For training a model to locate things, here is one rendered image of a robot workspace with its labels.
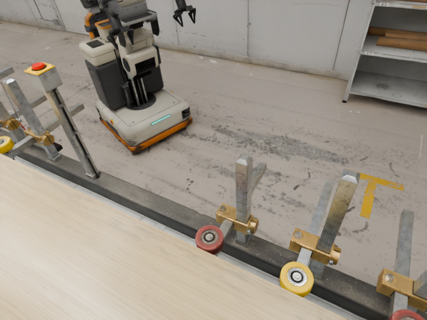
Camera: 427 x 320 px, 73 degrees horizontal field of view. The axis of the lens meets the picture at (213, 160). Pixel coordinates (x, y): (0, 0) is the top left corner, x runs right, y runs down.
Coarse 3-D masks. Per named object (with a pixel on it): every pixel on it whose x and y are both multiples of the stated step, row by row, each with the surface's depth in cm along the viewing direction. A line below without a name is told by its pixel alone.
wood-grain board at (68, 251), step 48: (0, 192) 100; (48, 192) 98; (0, 240) 86; (48, 240) 85; (96, 240) 84; (144, 240) 83; (0, 288) 75; (48, 288) 74; (96, 288) 73; (144, 288) 73; (192, 288) 72; (240, 288) 71
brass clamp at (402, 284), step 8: (384, 272) 78; (392, 272) 78; (384, 280) 77; (400, 280) 77; (408, 280) 77; (376, 288) 80; (384, 288) 77; (392, 288) 76; (400, 288) 75; (408, 288) 75; (408, 296) 74; (416, 296) 74; (408, 304) 77; (416, 304) 75; (424, 304) 73
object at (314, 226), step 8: (328, 184) 100; (328, 192) 97; (320, 200) 95; (328, 200) 95; (320, 208) 93; (320, 216) 91; (312, 224) 89; (320, 224) 89; (312, 232) 87; (304, 248) 83; (304, 256) 82; (304, 264) 80
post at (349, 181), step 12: (348, 180) 61; (336, 192) 65; (348, 192) 63; (336, 204) 67; (348, 204) 65; (336, 216) 70; (324, 228) 75; (336, 228) 72; (324, 240) 78; (312, 264) 88; (324, 264) 85
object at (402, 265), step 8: (400, 216) 95; (408, 216) 92; (400, 224) 92; (408, 224) 90; (400, 232) 89; (408, 232) 88; (400, 240) 86; (408, 240) 86; (400, 248) 84; (408, 248) 84; (400, 256) 83; (408, 256) 82; (400, 264) 81; (408, 264) 81; (400, 272) 79; (408, 272) 79; (392, 296) 77; (400, 296) 75; (392, 304) 75; (400, 304) 73; (392, 312) 73
